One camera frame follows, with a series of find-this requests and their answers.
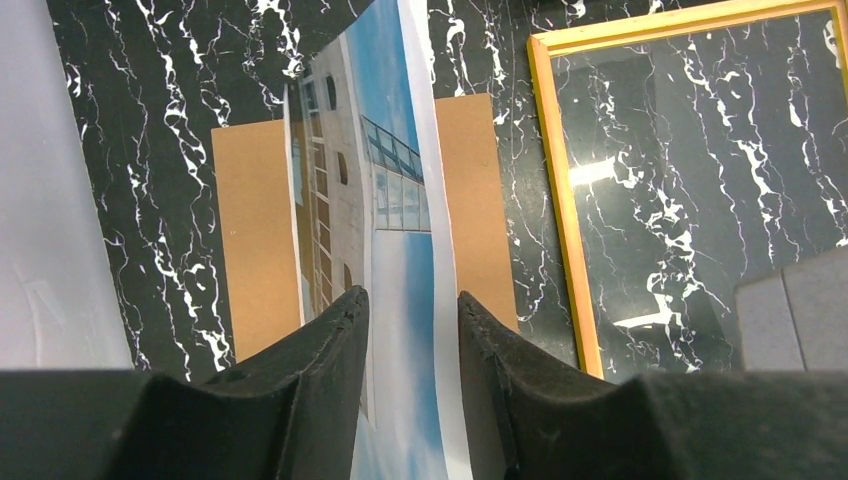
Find brown cardboard backing board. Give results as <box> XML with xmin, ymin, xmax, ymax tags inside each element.
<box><xmin>212</xmin><ymin>94</ymin><xmax>519</xmax><ymax>361</ymax></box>

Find building photo print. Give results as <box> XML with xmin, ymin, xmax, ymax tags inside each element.
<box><xmin>286</xmin><ymin>1</ymin><xmax>471</xmax><ymax>479</ymax></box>

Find clear acrylic sheet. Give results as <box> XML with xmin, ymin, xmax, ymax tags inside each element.
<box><xmin>551</xmin><ymin>7</ymin><xmax>848</xmax><ymax>386</ymax></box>

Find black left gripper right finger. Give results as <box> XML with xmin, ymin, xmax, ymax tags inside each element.
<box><xmin>458</xmin><ymin>292</ymin><xmax>847</xmax><ymax>479</ymax></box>

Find yellow wooden picture frame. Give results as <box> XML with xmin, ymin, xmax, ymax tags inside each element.
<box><xmin>526</xmin><ymin>0</ymin><xmax>848</xmax><ymax>380</ymax></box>

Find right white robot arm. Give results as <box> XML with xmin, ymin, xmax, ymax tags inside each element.
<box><xmin>458</xmin><ymin>247</ymin><xmax>847</xmax><ymax>479</ymax></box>

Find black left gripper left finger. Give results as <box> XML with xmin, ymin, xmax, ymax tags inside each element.
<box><xmin>1</xmin><ymin>286</ymin><xmax>369</xmax><ymax>479</ymax></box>

